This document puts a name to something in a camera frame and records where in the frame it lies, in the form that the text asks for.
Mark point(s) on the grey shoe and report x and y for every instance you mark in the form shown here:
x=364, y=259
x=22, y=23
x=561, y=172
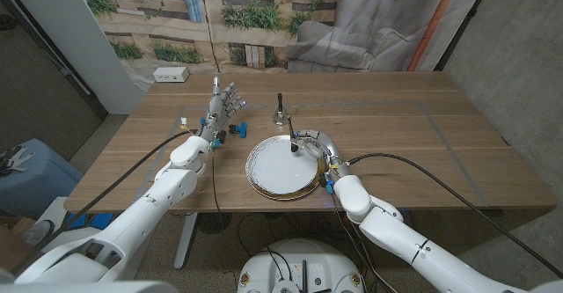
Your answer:
x=39, y=231

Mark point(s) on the black makeup brush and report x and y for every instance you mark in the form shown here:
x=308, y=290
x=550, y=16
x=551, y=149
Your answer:
x=290, y=128

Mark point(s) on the black round floor foot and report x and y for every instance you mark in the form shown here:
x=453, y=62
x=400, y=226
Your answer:
x=214, y=222

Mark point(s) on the white table leg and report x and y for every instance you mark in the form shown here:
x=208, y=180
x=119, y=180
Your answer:
x=184, y=244

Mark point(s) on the white plate with gold rim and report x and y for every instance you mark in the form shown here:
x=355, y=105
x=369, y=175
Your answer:
x=277, y=170

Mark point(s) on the white power strip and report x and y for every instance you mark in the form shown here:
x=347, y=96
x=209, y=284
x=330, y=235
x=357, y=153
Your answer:
x=170, y=74

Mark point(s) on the grey metal brackets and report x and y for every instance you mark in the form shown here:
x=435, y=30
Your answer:
x=17, y=161

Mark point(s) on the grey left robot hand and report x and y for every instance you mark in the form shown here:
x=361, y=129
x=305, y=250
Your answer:
x=215, y=108

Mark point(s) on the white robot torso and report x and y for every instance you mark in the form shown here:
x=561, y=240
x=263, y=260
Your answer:
x=299, y=258

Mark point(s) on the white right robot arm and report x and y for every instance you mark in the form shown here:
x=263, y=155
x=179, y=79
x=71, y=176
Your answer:
x=396, y=236

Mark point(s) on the blue object under table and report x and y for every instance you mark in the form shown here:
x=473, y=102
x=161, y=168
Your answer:
x=94, y=219

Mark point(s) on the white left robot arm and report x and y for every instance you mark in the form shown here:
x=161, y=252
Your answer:
x=145, y=214

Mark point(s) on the printed backdrop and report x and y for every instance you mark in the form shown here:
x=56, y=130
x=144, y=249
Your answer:
x=264, y=20

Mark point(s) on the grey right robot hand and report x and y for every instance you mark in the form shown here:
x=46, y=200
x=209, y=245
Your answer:
x=327, y=145

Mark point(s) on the blue clothespin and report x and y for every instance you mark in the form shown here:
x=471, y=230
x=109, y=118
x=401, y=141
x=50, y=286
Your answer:
x=242, y=129

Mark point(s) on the blue storage bin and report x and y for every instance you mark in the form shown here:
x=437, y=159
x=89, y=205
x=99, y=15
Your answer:
x=39, y=183

